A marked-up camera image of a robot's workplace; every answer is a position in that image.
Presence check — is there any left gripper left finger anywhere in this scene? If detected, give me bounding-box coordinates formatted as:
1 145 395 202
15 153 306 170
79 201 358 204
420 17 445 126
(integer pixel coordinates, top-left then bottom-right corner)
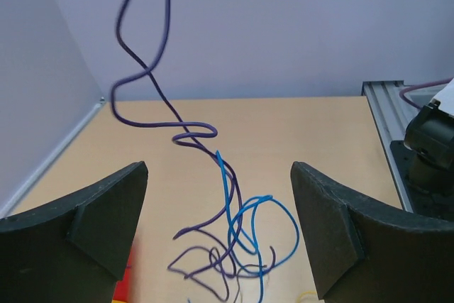
1 161 148 302

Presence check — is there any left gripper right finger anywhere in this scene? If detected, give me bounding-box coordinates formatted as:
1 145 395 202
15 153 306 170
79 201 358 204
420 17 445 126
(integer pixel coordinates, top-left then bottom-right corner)
290 162 453 302

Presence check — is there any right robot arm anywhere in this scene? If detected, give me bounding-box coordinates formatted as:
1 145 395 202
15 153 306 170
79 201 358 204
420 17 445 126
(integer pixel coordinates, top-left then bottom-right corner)
390 79 453 221

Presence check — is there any red plastic bin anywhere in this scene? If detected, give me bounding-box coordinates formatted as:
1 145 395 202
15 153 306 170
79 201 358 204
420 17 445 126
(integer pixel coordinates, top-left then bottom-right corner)
111 244 135 303

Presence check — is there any aluminium front rail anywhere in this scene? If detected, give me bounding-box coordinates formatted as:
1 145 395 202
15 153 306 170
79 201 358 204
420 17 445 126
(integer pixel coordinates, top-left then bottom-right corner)
362 81 417 212

